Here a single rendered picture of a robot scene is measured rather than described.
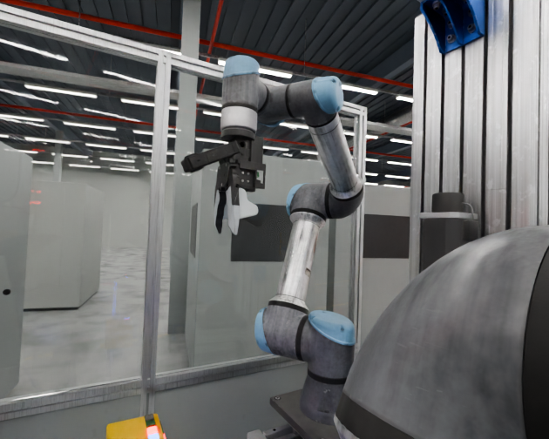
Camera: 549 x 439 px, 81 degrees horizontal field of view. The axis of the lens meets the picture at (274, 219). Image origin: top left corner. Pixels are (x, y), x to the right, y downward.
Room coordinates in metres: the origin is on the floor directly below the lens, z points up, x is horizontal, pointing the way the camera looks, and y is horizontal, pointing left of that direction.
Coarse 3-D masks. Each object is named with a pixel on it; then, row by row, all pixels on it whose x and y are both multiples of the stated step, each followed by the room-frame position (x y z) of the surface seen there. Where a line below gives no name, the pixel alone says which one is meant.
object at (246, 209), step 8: (240, 192) 0.63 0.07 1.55; (240, 200) 0.62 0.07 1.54; (232, 208) 0.60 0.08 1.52; (240, 208) 0.61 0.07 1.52; (248, 208) 0.62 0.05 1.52; (256, 208) 0.63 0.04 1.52; (232, 216) 0.60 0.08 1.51; (240, 216) 0.61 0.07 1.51; (248, 216) 0.62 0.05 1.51; (232, 224) 0.60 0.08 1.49; (232, 232) 0.61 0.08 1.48
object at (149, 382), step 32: (64, 32) 0.89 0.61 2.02; (96, 32) 0.93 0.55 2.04; (160, 64) 1.01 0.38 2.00; (192, 64) 1.07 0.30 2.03; (160, 96) 1.01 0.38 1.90; (160, 128) 1.03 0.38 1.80; (160, 160) 1.02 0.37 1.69; (160, 192) 1.02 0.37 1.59; (160, 224) 1.02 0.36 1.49; (160, 256) 1.03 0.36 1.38; (352, 288) 1.42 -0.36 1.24; (352, 320) 1.41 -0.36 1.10; (128, 384) 0.99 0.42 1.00; (160, 384) 1.04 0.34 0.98; (0, 416) 0.85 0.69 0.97
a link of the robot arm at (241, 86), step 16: (224, 64) 0.65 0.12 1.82; (240, 64) 0.63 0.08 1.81; (256, 64) 0.64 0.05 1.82; (224, 80) 0.64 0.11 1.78; (240, 80) 0.62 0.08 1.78; (256, 80) 0.65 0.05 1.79; (224, 96) 0.64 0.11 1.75; (240, 96) 0.62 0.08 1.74; (256, 96) 0.65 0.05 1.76; (256, 112) 0.66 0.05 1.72
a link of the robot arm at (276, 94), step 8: (272, 88) 0.71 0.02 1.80; (280, 88) 0.69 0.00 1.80; (272, 96) 0.70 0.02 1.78; (280, 96) 0.69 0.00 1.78; (264, 104) 0.69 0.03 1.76; (272, 104) 0.70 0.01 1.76; (280, 104) 0.69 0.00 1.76; (264, 112) 0.71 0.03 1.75; (272, 112) 0.71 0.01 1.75; (280, 112) 0.71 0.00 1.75; (264, 120) 0.74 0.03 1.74; (272, 120) 0.74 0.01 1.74; (280, 120) 0.77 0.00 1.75
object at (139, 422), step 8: (144, 416) 0.70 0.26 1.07; (112, 424) 0.67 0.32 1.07; (120, 424) 0.67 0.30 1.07; (128, 424) 0.67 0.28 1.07; (136, 424) 0.67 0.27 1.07; (144, 424) 0.67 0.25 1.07; (112, 432) 0.65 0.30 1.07; (120, 432) 0.65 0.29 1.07; (128, 432) 0.65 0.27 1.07; (136, 432) 0.65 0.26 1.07; (144, 432) 0.65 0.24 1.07; (160, 432) 0.65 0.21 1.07
